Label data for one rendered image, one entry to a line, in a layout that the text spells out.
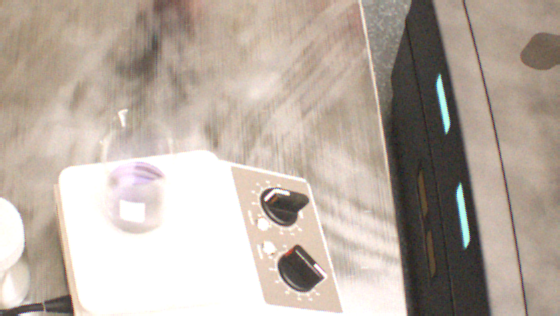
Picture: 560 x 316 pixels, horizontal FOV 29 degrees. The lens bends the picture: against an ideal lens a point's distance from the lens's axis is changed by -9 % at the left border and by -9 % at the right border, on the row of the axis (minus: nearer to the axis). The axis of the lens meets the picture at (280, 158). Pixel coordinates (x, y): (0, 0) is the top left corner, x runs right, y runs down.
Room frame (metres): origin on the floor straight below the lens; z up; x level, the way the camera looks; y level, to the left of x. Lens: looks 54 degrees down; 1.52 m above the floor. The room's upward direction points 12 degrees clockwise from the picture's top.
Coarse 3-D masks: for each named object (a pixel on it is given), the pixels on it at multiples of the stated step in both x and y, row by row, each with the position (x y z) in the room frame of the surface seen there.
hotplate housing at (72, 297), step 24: (240, 216) 0.45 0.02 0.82; (240, 240) 0.43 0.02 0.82; (72, 288) 0.36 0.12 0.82; (72, 312) 0.36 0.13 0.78; (144, 312) 0.36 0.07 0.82; (168, 312) 0.36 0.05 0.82; (192, 312) 0.36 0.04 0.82; (216, 312) 0.37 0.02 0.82; (240, 312) 0.38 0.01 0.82; (264, 312) 0.38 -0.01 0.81; (288, 312) 0.39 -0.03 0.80; (312, 312) 0.40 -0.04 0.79
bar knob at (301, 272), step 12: (288, 252) 0.43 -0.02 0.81; (300, 252) 0.43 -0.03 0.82; (288, 264) 0.43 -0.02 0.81; (300, 264) 0.43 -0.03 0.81; (312, 264) 0.43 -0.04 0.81; (288, 276) 0.42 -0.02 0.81; (300, 276) 0.42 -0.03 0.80; (312, 276) 0.42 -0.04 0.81; (324, 276) 0.42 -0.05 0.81; (300, 288) 0.41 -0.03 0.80
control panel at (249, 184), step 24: (240, 168) 0.50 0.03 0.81; (240, 192) 0.47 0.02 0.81; (264, 216) 0.46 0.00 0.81; (312, 216) 0.49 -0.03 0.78; (264, 240) 0.44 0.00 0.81; (288, 240) 0.45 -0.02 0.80; (312, 240) 0.46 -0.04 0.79; (264, 264) 0.42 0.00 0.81; (264, 288) 0.40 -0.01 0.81; (288, 288) 0.41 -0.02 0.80; (312, 288) 0.42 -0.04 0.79; (336, 288) 0.43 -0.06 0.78; (336, 312) 0.41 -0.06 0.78
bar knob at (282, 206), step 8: (264, 192) 0.48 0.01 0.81; (272, 192) 0.48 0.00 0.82; (280, 192) 0.48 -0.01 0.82; (288, 192) 0.48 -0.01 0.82; (296, 192) 0.48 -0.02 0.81; (264, 200) 0.47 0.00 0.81; (272, 200) 0.47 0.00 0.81; (280, 200) 0.47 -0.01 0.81; (288, 200) 0.47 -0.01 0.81; (296, 200) 0.48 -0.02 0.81; (304, 200) 0.48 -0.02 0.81; (264, 208) 0.47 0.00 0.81; (272, 208) 0.47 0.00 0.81; (280, 208) 0.47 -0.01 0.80; (288, 208) 0.48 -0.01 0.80; (296, 208) 0.48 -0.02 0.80; (272, 216) 0.46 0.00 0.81; (280, 216) 0.47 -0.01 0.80; (288, 216) 0.47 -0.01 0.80; (296, 216) 0.47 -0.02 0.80; (280, 224) 0.46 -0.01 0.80; (288, 224) 0.46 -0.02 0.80
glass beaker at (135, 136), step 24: (120, 120) 0.45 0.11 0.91; (144, 120) 0.45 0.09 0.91; (120, 144) 0.44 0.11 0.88; (144, 144) 0.45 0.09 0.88; (168, 144) 0.44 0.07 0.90; (168, 168) 0.44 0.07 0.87; (120, 192) 0.40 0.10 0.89; (144, 192) 0.40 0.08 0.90; (168, 192) 0.42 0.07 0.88; (120, 216) 0.40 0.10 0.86; (144, 216) 0.40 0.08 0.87; (168, 216) 0.42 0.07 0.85
